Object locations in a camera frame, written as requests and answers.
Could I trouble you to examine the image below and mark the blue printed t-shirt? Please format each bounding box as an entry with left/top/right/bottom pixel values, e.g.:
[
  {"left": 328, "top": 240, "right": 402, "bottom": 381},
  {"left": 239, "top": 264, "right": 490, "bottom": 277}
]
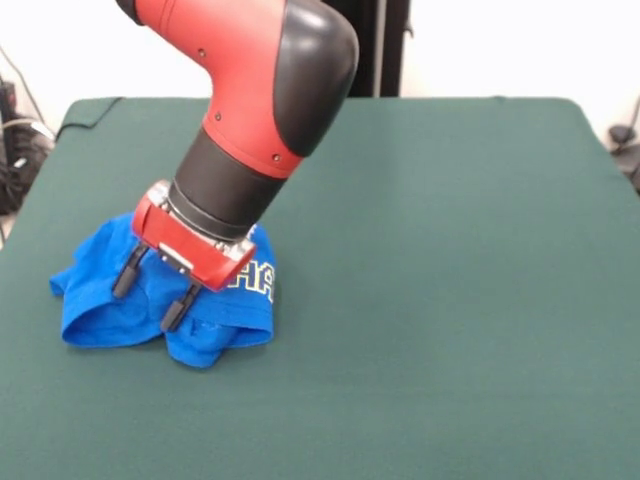
[{"left": 48, "top": 212, "right": 277, "bottom": 370}]

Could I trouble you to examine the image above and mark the black floor stand base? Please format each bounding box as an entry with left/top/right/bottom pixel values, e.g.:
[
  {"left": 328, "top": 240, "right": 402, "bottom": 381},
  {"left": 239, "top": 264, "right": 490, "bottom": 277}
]
[
  {"left": 0, "top": 74, "right": 56, "bottom": 217},
  {"left": 607, "top": 124, "right": 640, "bottom": 196}
]

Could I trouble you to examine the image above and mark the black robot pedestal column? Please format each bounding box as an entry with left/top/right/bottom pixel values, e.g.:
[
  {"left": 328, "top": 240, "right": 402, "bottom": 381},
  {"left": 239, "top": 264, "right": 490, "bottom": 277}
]
[{"left": 349, "top": 0, "right": 415, "bottom": 99}]

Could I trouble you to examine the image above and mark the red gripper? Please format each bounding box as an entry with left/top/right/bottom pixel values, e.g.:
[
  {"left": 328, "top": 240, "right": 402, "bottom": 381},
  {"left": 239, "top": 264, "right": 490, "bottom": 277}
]
[{"left": 112, "top": 180, "right": 258, "bottom": 334}]

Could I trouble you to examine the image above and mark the dark green table cloth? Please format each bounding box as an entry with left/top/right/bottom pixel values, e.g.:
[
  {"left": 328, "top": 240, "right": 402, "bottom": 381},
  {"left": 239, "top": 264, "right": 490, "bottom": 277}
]
[{"left": 0, "top": 96, "right": 640, "bottom": 480}]

